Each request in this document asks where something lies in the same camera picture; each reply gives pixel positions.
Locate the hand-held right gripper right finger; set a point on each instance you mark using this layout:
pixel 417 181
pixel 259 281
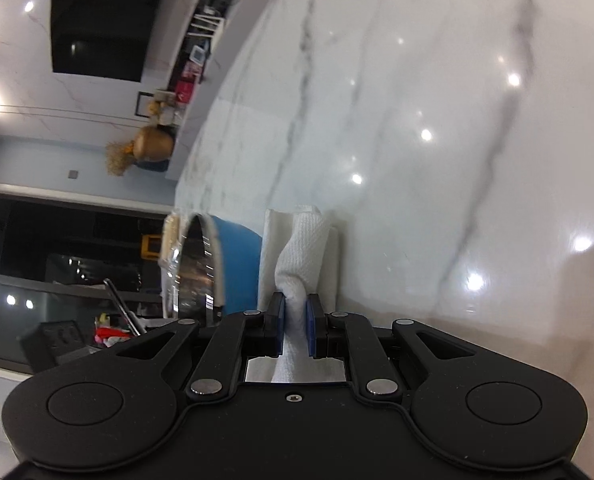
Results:
pixel 310 330

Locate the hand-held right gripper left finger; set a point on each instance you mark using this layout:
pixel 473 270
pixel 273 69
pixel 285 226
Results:
pixel 275 325

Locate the stainless steel bowl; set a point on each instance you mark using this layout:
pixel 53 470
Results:
pixel 237 265

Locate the white paper towel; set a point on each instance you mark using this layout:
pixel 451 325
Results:
pixel 304 250

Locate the folded white napkin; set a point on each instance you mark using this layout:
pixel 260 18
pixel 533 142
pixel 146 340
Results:
pixel 272 240

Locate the clear plastic wrap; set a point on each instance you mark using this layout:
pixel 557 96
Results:
pixel 169 255

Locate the metal rod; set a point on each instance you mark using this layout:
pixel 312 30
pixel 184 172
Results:
pixel 124 307

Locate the golden round vase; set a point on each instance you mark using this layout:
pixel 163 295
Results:
pixel 153 142

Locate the black box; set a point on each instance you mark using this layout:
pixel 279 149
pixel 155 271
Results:
pixel 52 340

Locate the dried flower bunch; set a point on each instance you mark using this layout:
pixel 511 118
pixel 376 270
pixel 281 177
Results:
pixel 119 159

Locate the dark glass window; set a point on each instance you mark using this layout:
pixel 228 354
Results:
pixel 52 240

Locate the pink box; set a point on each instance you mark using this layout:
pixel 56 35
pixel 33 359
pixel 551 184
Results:
pixel 184 91

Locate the black television screen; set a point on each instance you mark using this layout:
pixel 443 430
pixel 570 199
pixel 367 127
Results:
pixel 102 20

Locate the grey wall switch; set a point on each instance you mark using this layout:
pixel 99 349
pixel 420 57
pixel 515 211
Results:
pixel 74 175

